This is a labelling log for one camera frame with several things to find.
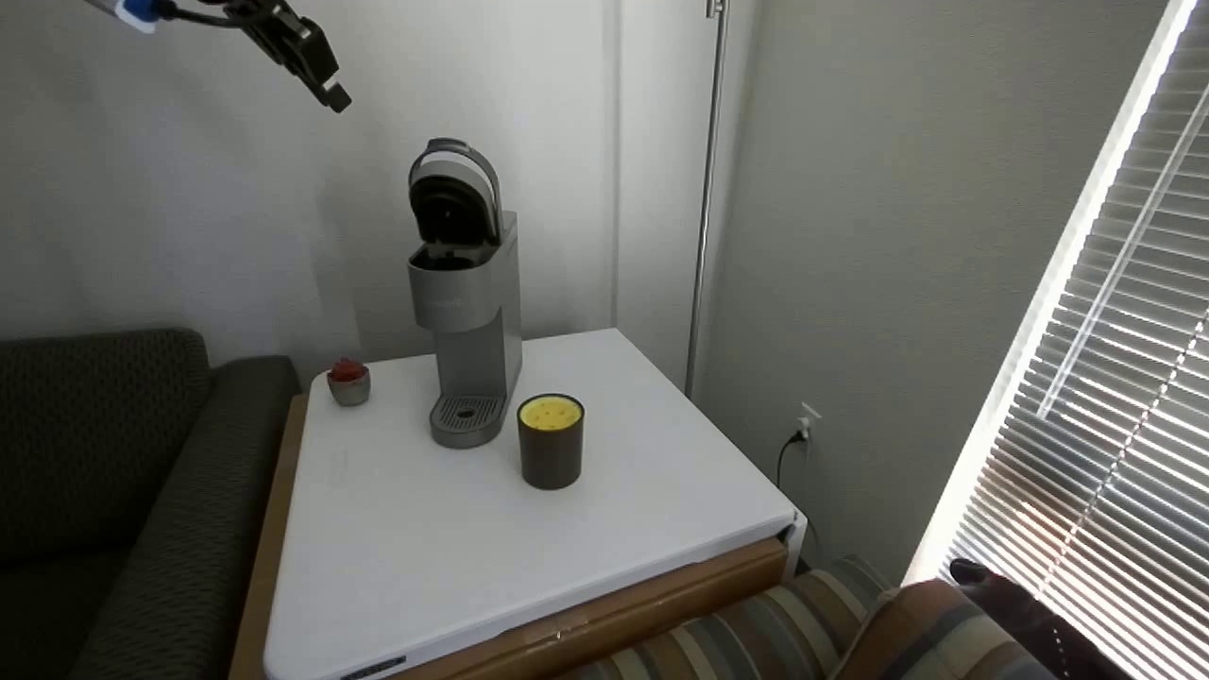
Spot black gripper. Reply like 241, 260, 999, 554
222, 0, 353, 114

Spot grey coffee maker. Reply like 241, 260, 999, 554
408, 136, 520, 450

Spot small bowl red contents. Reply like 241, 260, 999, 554
327, 357, 369, 408

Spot thin metal pole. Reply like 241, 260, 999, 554
684, 0, 731, 401

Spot black candle jar yellow wax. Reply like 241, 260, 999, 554
518, 394, 585, 492

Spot dark grey couch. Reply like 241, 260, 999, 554
0, 327, 299, 680

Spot white table board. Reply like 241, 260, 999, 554
265, 327, 806, 680

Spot brown wooden table base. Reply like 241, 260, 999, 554
228, 397, 791, 680

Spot striped sofa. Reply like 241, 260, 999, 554
556, 560, 1130, 680

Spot white window blinds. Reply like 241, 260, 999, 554
908, 0, 1209, 680

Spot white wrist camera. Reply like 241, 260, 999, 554
89, 0, 175, 34

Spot white wall outlet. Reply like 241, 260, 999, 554
798, 401, 823, 442

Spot black power cable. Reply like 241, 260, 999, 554
771, 428, 809, 502

